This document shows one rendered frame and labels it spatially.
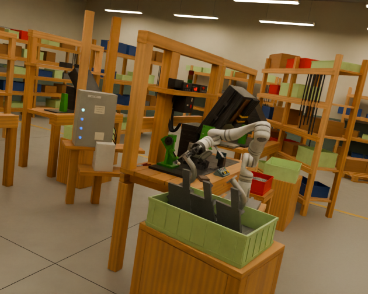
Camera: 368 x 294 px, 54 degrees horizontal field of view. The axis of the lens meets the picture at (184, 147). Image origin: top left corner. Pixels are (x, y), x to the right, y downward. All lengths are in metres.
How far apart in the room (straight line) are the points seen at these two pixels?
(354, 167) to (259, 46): 5.12
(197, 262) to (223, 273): 0.16
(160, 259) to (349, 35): 10.55
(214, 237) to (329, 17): 10.71
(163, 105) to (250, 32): 9.65
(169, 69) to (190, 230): 1.58
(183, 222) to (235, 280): 0.39
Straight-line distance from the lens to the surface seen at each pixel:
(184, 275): 2.01
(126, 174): 2.91
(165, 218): 2.00
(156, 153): 3.15
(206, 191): 1.90
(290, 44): 12.16
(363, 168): 9.71
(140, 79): 2.76
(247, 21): 12.67
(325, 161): 5.62
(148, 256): 2.15
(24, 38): 10.44
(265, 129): 2.09
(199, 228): 1.89
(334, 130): 5.60
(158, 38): 2.89
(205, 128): 3.21
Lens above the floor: 1.62
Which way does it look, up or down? 10 degrees down
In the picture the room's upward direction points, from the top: 9 degrees clockwise
